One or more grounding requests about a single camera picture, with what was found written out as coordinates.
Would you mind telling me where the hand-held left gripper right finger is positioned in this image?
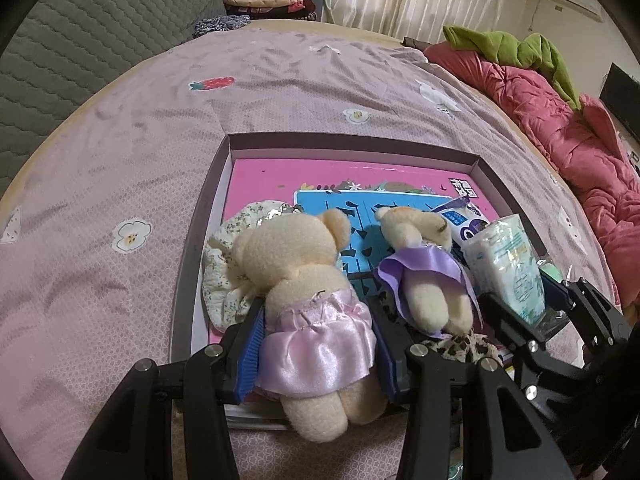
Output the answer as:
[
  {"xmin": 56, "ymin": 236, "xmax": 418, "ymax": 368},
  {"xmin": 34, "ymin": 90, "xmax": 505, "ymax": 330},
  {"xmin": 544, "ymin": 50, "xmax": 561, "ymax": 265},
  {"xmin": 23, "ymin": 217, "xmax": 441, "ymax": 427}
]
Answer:
[{"xmin": 370, "ymin": 302, "xmax": 576, "ymax": 480}]

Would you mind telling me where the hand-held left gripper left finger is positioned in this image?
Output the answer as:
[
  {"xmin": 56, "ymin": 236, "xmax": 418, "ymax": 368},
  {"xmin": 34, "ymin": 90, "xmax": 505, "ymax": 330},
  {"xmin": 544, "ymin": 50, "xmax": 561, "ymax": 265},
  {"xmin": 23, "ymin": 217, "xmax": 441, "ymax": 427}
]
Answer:
[{"xmin": 60, "ymin": 300, "xmax": 265, "ymax": 480}]

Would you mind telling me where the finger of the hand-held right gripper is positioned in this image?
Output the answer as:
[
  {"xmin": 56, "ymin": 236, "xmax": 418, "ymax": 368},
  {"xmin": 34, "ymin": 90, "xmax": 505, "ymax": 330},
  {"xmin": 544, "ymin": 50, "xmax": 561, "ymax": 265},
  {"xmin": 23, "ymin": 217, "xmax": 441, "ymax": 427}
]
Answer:
[
  {"xmin": 479, "ymin": 292, "xmax": 548, "ymax": 361},
  {"xmin": 539, "ymin": 270, "xmax": 633, "ymax": 348}
]

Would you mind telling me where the leopard print cloth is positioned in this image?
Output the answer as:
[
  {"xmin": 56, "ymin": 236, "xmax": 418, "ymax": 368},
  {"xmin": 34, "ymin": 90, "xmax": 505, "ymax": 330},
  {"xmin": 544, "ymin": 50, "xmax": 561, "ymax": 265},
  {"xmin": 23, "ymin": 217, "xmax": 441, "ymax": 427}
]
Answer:
[{"xmin": 419, "ymin": 332, "xmax": 505, "ymax": 371}]

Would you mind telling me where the green floral tissue pack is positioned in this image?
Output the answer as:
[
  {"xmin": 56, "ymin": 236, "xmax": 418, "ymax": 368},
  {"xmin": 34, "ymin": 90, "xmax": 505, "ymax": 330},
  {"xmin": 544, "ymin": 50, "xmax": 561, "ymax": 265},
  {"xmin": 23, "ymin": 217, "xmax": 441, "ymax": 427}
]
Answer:
[{"xmin": 462, "ymin": 214, "xmax": 547, "ymax": 327}]

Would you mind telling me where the teddy bear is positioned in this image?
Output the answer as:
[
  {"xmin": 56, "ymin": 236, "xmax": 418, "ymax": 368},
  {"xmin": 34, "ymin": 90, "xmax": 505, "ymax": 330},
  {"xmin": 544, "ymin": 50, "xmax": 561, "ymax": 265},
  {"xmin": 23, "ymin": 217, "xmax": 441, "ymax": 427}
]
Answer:
[
  {"xmin": 374, "ymin": 206, "xmax": 485, "ymax": 339},
  {"xmin": 233, "ymin": 208, "xmax": 390, "ymax": 444}
]

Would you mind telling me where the grey cardboard box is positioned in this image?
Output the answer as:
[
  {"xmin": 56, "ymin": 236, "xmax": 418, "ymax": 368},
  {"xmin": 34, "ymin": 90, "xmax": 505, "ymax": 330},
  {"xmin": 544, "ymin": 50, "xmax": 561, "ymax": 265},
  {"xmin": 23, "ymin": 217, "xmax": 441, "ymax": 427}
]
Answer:
[{"xmin": 169, "ymin": 132, "xmax": 549, "ymax": 433}]

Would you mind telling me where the green sponge packet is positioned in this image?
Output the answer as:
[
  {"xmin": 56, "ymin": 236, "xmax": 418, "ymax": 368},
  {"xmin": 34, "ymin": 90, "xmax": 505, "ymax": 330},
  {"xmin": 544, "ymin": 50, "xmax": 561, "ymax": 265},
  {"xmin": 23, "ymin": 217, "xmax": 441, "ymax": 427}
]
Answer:
[{"xmin": 537, "ymin": 259, "xmax": 565, "ymax": 286}]

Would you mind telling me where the floral fabric hat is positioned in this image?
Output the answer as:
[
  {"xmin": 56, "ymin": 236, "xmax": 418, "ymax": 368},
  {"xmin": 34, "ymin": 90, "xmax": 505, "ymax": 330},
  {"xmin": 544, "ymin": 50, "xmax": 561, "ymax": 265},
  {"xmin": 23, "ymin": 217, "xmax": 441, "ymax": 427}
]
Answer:
[{"xmin": 201, "ymin": 199, "xmax": 303, "ymax": 333}]

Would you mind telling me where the cartoon face snack packet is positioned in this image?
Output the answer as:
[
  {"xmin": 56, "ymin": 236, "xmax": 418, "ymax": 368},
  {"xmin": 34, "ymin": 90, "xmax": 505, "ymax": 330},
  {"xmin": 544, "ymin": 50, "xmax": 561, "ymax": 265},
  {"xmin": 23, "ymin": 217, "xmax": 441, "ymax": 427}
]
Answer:
[{"xmin": 429, "ymin": 197, "xmax": 493, "ymax": 250}]

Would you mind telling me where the pink book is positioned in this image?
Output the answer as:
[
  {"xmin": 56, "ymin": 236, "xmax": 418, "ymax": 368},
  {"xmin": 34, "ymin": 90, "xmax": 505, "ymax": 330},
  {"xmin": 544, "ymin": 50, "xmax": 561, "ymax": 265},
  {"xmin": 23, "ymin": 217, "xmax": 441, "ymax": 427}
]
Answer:
[{"xmin": 210, "ymin": 157, "xmax": 508, "ymax": 341}]

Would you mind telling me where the pink quilt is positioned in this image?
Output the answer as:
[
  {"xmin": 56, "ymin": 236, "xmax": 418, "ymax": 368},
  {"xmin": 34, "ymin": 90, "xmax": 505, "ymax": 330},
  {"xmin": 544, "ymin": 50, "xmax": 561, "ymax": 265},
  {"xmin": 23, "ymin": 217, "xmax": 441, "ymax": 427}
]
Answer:
[{"xmin": 424, "ymin": 41, "xmax": 640, "ymax": 308}]

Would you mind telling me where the black television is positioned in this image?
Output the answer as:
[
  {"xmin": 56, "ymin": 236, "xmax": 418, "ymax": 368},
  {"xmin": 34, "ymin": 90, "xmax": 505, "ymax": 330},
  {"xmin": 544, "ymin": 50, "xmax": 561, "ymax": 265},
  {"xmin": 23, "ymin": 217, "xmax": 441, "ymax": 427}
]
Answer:
[{"xmin": 599, "ymin": 62, "xmax": 640, "ymax": 142}]

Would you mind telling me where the green blanket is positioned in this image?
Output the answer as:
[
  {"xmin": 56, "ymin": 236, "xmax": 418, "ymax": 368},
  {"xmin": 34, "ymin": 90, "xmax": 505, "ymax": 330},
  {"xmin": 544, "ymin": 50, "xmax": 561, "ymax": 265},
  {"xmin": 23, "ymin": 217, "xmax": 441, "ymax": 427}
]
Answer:
[{"xmin": 443, "ymin": 25, "xmax": 583, "ymax": 111}]

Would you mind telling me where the white air conditioner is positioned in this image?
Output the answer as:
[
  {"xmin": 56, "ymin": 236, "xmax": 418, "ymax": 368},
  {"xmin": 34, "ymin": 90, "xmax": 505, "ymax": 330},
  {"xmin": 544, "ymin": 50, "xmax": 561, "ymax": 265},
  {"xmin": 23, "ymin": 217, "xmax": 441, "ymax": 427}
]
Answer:
[{"xmin": 545, "ymin": 0, "xmax": 603, "ymax": 23}]

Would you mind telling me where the blue patterned cloth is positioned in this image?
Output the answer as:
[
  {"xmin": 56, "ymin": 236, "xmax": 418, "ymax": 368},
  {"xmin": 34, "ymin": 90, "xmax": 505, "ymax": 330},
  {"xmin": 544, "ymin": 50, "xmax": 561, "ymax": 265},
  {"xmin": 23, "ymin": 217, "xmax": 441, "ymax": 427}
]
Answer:
[{"xmin": 192, "ymin": 14, "xmax": 251, "ymax": 39}]

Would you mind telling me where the dark red folded cloth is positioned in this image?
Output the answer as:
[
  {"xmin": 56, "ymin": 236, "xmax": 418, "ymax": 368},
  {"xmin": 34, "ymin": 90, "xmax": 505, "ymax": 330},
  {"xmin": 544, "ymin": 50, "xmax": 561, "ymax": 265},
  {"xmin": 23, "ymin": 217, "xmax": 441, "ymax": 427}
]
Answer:
[{"xmin": 227, "ymin": 0, "xmax": 321, "ymax": 22}]

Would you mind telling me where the grey quilted headboard cover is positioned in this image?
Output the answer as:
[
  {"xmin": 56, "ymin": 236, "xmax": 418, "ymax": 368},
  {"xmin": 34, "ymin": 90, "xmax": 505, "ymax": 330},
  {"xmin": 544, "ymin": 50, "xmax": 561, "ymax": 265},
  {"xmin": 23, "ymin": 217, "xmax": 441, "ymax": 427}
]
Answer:
[{"xmin": 0, "ymin": 0, "xmax": 226, "ymax": 198}]

